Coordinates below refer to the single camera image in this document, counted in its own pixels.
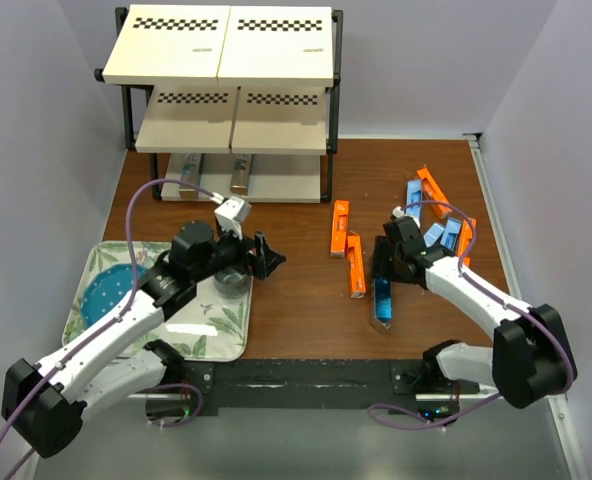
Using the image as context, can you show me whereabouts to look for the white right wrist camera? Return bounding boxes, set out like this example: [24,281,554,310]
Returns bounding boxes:
[390,206,407,221]

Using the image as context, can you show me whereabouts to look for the light blue toothpaste box tilted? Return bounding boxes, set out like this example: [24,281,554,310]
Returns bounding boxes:
[423,222,445,247]

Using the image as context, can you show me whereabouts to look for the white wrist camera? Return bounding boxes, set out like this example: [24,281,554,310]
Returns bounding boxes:
[390,206,407,221]
[214,196,251,239]

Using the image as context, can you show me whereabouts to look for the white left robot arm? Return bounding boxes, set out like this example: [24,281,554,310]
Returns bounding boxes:
[1,221,286,458]

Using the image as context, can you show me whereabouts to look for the orange toothpaste box left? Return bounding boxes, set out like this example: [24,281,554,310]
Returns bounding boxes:
[330,200,350,258]

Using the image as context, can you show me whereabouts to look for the black frame three-tier shelf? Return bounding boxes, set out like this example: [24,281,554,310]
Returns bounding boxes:
[95,4,344,203]

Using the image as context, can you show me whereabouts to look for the metallic blue toothpaste box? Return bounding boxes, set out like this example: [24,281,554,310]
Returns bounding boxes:
[370,278,393,333]

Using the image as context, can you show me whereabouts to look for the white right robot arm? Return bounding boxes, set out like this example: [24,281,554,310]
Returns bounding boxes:
[372,216,578,409]

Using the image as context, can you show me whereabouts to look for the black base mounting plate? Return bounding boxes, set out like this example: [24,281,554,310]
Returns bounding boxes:
[163,359,479,419]

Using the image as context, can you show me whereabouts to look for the orange toothpaste box upper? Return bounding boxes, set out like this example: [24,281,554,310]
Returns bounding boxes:
[416,166,452,219]

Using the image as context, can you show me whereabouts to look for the orange toothpaste box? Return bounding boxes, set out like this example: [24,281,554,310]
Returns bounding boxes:
[456,217,477,267]
[330,200,350,258]
[346,232,367,299]
[416,166,452,219]

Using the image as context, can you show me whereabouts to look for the grey ceramic mug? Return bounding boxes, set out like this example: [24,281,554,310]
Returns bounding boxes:
[213,269,252,299]

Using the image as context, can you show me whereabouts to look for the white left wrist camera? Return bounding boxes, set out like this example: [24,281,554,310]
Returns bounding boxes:
[214,196,251,239]

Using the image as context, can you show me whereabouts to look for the teal dotted plate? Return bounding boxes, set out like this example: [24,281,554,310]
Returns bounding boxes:
[80,263,134,328]

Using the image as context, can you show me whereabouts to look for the orange toothpaste box right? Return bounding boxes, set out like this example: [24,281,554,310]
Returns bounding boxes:
[456,217,477,267]

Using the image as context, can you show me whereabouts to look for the blue toothpaste box right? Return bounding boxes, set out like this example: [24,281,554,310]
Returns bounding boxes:
[440,217,462,252]

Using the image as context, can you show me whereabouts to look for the blue toothpaste box upper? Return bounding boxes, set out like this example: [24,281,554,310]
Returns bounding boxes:
[405,179,422,220]

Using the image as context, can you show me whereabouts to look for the leaf-patterned white tray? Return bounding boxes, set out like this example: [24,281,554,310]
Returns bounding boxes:
[61,241,252,362]

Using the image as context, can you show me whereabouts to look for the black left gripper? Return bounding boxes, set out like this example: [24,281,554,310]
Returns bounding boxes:
[193,222,285,283]

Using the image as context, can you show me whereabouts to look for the silver blue toothpaste box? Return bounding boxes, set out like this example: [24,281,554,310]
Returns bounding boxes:
[179,153,203,200]
[230,154,253,196]

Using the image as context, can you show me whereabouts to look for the orange toothpaste box centre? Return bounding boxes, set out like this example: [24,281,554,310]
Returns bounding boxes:
[346,232,367,299]

